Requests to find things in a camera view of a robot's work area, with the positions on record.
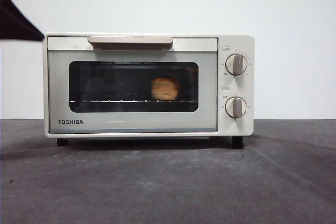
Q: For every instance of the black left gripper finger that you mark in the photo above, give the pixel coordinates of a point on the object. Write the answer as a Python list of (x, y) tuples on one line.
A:
[(15, 22)]

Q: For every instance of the beige oven temperature knob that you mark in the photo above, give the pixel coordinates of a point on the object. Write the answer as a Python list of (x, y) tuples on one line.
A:
[(236, 64)]

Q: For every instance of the white Toshiba toaster oven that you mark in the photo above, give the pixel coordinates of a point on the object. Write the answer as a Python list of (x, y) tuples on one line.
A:
[(236, 43)]

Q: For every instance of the golden brown bread loaf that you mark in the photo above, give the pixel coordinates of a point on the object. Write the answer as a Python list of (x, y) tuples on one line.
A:
[(165, 90)]

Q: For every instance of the beige oven timer knob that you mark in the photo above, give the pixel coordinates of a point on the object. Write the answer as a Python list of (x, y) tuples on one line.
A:
[(236, 107)]

